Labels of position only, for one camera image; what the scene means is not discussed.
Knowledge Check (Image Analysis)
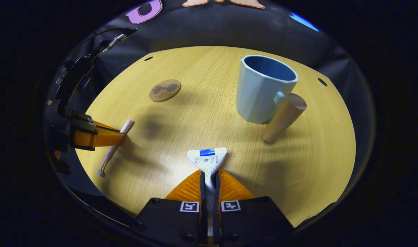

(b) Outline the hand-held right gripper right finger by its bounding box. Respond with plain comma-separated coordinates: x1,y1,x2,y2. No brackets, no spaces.
213,169,295,246

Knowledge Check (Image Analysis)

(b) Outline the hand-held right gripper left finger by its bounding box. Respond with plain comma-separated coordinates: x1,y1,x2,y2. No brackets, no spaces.
135,169,208,246

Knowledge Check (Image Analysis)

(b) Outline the pale pink toothbrush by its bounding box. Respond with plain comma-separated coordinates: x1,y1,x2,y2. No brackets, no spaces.
97,119,134,178

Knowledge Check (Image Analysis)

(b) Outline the white and blue toothpaste tube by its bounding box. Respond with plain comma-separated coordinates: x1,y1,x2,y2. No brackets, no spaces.
187,148,228,237

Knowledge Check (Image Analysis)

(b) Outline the round wooden coaster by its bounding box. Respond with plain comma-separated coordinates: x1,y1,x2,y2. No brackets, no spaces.
149,79,182,103

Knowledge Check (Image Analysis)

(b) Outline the blue cup with wooden handle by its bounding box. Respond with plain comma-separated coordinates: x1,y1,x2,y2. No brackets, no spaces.
235,55,307,144

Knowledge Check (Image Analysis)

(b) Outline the black backdrop cloth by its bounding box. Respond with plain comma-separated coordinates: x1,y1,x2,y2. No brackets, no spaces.
44,0,376,220

